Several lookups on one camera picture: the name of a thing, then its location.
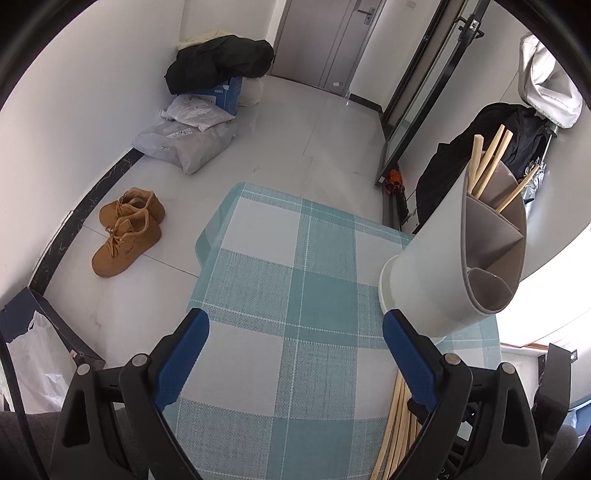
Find black framed glass door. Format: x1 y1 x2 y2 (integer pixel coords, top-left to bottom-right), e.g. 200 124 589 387
376 0 490 185

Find dark storage box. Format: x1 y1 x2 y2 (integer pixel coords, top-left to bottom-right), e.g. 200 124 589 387
0 286 106 370

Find white utensil holder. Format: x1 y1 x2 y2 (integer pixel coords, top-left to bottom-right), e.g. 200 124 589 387
379 161 528 344

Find grey cloth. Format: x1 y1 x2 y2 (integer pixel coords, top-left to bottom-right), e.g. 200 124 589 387
0 408 153 480

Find white plastic bag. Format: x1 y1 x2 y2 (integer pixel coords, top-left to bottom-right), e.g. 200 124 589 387
7 310 77 414

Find white parcel bag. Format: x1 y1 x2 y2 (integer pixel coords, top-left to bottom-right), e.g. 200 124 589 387
159 92 236 134

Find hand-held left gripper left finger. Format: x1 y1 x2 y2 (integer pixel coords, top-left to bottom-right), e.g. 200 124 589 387
48 308 211 480

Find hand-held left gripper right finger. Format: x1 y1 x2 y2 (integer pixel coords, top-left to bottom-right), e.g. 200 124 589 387
382 309 548 480

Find blue cardboard box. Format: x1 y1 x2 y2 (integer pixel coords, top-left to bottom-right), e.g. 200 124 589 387
182 76 244 115

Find grey door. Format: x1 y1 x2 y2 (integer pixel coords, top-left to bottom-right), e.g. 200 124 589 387
270 0 386 95

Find teal plaid tablecloth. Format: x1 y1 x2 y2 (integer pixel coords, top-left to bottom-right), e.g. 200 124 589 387
148 181 502 480

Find wooden chopstick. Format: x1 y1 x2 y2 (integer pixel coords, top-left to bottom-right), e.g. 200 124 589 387
468 134 485 195
470 124 506 197
475 129 514 201
495 165 541 214

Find orange black tool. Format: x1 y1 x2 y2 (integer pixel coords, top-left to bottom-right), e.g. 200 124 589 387
385 168 407 195

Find black jacket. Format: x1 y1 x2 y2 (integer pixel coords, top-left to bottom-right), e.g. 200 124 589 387
165 34 275 95

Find bundle of wooden chopsticks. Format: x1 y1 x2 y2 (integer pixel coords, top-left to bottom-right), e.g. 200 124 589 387
370 369 423 480

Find grey parcel bag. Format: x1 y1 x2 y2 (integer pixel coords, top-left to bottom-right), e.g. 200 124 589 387
134 121 238 175

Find black backpack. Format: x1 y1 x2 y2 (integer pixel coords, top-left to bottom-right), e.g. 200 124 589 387
416 102 561 232

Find white cloth bag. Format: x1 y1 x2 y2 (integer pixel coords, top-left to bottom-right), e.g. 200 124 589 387
517 32 583 129

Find cream cloth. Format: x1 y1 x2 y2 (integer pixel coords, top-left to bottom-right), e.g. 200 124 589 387
177 29 232 51

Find silver folded umbrella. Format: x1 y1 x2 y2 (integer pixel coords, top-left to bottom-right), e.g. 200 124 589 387
519 129 555 206

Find tan shoe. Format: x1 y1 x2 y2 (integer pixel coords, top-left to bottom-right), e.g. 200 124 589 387
100 187 166 228
91 210 162 278

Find cream cloth bag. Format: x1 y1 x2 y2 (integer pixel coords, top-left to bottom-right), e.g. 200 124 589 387
239 78 265 108

